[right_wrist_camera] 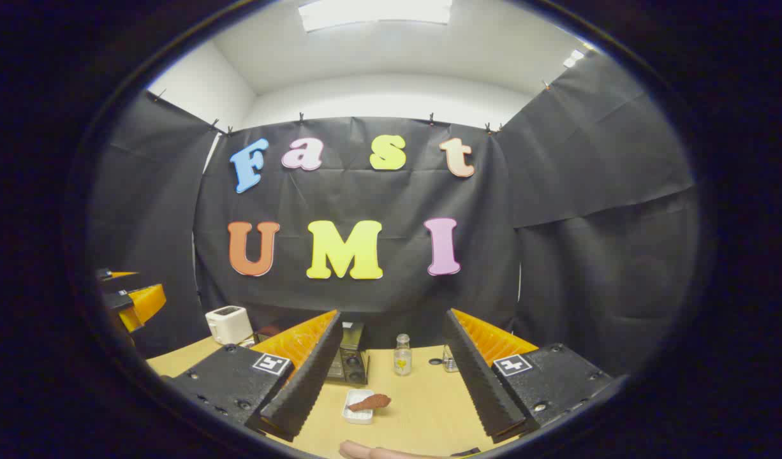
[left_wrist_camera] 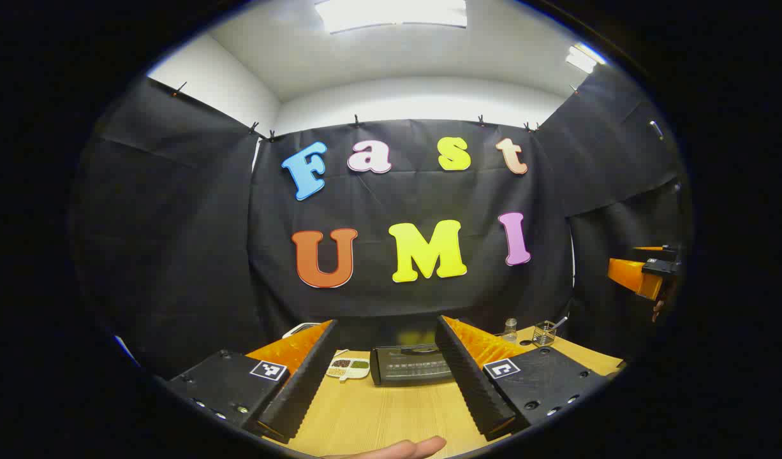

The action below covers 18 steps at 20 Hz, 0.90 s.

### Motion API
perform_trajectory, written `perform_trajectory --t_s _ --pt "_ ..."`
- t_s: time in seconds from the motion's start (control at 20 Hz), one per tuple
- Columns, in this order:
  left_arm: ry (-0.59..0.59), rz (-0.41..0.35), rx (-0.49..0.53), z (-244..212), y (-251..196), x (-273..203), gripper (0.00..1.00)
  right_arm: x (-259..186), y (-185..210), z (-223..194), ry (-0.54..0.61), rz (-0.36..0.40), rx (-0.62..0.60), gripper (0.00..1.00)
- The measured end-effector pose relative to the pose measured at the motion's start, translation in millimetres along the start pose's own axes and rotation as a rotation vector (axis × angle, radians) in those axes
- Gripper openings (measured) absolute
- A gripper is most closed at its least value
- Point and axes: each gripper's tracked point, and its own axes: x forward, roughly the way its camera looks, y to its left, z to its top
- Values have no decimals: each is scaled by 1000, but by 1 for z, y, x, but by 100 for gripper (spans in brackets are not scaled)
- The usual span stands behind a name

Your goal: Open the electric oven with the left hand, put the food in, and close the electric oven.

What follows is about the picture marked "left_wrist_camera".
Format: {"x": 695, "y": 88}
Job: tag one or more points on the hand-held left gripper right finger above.
{"x": 471, "y": 382}

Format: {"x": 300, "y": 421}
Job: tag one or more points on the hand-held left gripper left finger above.
{"x": 302, "y": 389}

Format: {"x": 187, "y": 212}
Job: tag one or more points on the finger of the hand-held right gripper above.
{"x": 633, "y": 277}
{"x": 659, "y": 252}

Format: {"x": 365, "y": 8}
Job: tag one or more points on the black electric oven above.
{"x": 407, "y": 370}

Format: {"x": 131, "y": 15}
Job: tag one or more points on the white divided snack dish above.
{"x": 348, "y": 368}

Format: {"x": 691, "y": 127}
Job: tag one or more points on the white toaster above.
{"x": 302, "y": 329}

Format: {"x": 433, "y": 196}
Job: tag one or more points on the small clear glass bottle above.
{"x": 509, "y": 331}

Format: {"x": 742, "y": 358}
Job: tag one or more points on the small square utensil holder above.
{"x": 544, "y": 335}

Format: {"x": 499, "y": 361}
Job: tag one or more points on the ceiling light panel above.
{"x": 391, "y": 14}
{"x": 583, "y": 58}

